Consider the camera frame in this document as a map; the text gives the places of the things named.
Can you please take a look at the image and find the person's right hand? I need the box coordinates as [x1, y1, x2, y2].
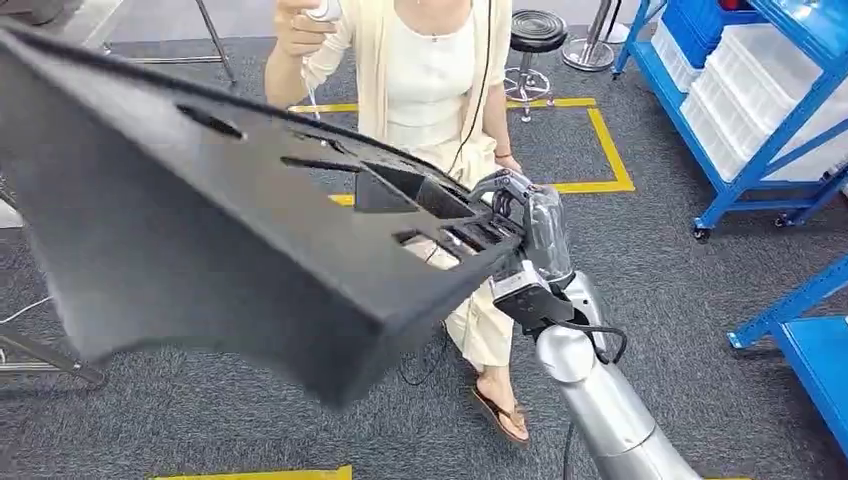
[272, 0, 340, 58]

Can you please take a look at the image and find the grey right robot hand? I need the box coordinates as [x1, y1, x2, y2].
[468, 168, 576, 284]

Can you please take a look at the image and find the black plastic moulded part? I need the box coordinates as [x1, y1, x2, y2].
[0, 16, 531, 409]

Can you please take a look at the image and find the yellow floor tape square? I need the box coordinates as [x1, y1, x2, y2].
[288, 97, 636, 207]
[150, 465, 354, 480]

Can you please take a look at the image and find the person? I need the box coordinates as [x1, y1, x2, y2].
[263, 0, 533, 446]

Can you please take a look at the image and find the chrome stand base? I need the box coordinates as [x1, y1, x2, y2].
[561, 0, 625, 73]

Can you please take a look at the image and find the black round stool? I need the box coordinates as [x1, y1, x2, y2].
[503, 9, 570, 125]

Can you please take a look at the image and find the brown sandal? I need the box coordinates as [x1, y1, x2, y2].
[470, 386, 532, 446]

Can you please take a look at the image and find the white plastic crate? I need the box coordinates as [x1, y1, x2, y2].
[651, 19, 704, 93]
[680, 86, 848, 184]
[702, 25, 848, 144]

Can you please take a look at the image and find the blue plastic crate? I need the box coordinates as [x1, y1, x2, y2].
[661, 0, 763, 70]

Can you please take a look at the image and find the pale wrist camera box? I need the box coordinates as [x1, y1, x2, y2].
[488, 260, 550, 301]

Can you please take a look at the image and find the black camera bracket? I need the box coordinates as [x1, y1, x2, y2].
[493, 284, 576, 333]

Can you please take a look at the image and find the steel table frame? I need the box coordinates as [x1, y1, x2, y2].
[99, 0, 238, 87]
[0, 327, 109, 387]

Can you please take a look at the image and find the thin black cable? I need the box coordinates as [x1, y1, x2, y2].
[396, 0, 497, 388]

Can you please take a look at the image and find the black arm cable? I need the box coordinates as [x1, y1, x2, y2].
[548, 319, 629, 480]

